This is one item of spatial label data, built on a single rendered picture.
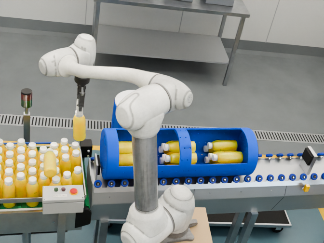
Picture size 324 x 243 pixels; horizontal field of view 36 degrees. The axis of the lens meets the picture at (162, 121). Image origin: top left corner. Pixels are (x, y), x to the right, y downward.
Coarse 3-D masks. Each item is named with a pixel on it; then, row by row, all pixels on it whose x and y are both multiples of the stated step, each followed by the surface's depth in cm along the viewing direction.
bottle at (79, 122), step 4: (76, 116) 253; (80, 116) 253; (76, 120) 253; (80, 120) 253; (84, 120) 255; (76, 124) 254; (80, 124) 254; (84, 124) 257; (76, 128) 256; (80, 128) 256; (84, 128) 258; (76, 132) 258; (80, 132) 258; (84, 132) 260; (76, 136) 260; (80, 136) 260; (84, 136) 262; (76, 140) 261; (80, 140) 261
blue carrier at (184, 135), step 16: (112, 128) 274; (160, 128) 280; (176, 128) 283; (192, 128) 285; (208, 128) 288; (224, 128) 290; (240, 128) 293; (112, 144) 263; (160, 144) 296; (240, 144) 306; (256, 144) 284; (112, 160) 262; (256, 160) 284; (112, 176) 268; (128, 176) 271; (160, 176) 277; (176, 176) 280; (192, 176) 284
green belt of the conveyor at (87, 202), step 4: (84, 164) 296; (84, 168) 293; (84, 172) 289; (84, 176) 286; (88, 196) 276; (84, 200) 271; (88, 200) 273; (0, 204) 259; (16, 204) 261; (20, 204) 261; (24, 204) 262; (40, 204) 264; (88, 204) 270; (0, 208) 257; (4, 208) 258; (8, 208) 258; (12, 208) 258; (16, 208) 259
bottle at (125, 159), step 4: (120, 156) 270; (124, 156) 271; (128, 156) 271; (132, 156) 272; (120, 160) 269; (124, 160) 270; (128, 160) 271; (132, 160) 271; (120, 164) 271; (124, 164) 271; (128, 164) 272; (132, 164) 273
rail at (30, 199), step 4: (84, 196) 263; (0, 200) 252; (4, 200) 252; (8, 200) 253; (12, 200) 253; (16, 200) 254; (20, 200) 255; (24, 200) 255; (28, 200) 256; (32, 200) 256; (36, 200) 257; (40, 200) 258
